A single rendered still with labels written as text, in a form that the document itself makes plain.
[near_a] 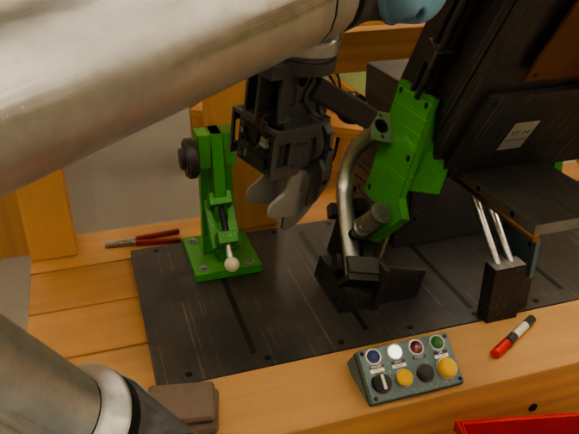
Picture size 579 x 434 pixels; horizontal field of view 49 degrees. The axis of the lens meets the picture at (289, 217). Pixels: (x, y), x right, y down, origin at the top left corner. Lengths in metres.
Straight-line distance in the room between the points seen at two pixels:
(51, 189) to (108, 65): 1.05
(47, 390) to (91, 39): 0.29
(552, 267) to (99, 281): 0.88
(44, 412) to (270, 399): 0.51
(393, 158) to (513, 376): 0.39
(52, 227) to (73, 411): 0.86
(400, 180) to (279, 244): 0.36
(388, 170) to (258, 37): 0.77
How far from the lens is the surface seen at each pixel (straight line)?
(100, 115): 0.29
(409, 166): 1.04
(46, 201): 1.34
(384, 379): 0.95
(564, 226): 1.02
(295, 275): 1.23
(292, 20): 0.36
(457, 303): 1.19
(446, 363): 0.99
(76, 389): 0.53
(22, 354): 0.49
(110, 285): 1.28
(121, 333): 1.15
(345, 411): 0.96
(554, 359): 1.11
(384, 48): 1.48
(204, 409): 0.92
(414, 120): 1.05
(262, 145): 0.63
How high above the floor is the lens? 1.57
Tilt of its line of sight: 28 degrees down
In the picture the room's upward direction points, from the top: straight up
